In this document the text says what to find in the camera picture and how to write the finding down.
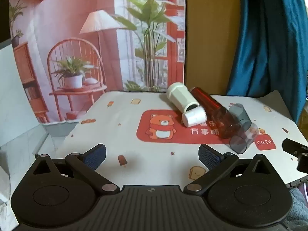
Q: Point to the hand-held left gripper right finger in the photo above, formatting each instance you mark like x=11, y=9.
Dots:
x=208, y=156

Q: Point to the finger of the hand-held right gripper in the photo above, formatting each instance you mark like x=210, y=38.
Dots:
x=292, y=146

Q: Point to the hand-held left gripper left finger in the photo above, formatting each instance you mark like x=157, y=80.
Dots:
x=95, y=154

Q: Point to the clear smoky plastic cup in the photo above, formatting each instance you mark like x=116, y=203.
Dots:
x=243, y=140

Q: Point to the small white cup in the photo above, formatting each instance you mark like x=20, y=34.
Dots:
x=193, y=118

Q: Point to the red transparent cup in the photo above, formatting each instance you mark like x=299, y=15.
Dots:
x=216, y=112

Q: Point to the grey transparent cup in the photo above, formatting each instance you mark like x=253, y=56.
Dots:
x=239, y=113

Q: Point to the tall white cup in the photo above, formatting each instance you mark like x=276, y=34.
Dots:
x=180, y=96

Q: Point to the bear printed table mat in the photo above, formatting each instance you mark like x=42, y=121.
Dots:
x=134, y=125

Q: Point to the grey fluffy cloth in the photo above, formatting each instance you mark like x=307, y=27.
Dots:
x=299, y=207

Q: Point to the blue curtain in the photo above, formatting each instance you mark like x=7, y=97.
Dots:
x=269, y=41

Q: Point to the printed room backdrop cloth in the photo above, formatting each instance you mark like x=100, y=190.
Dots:
x=96, y=41

